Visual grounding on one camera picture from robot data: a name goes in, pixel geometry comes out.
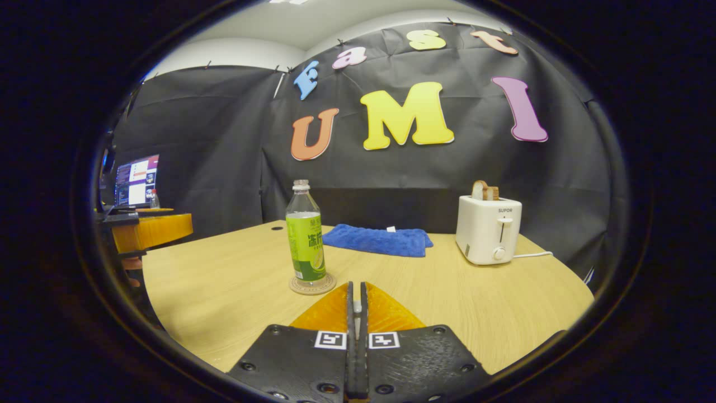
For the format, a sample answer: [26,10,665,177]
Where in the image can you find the lit computer screen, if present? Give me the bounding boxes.
[115,154,160,208]

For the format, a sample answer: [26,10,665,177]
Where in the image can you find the white toaster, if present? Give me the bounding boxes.
[455,195,522,266]

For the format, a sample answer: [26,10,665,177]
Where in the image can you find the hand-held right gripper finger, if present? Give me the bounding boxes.
[228,282,356,403]
[360,282,494,403]

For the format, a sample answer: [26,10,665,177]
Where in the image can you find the round wooden coaster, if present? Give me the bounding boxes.
[289,273,337,296]

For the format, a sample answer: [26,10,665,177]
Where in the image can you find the bread slices in toaster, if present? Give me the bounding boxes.
[472,180,500,201]

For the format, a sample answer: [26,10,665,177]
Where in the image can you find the blue towel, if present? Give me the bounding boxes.
[322,224,434,258]

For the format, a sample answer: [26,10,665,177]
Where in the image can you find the green label water bottle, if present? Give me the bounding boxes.
[285,180,327,282]

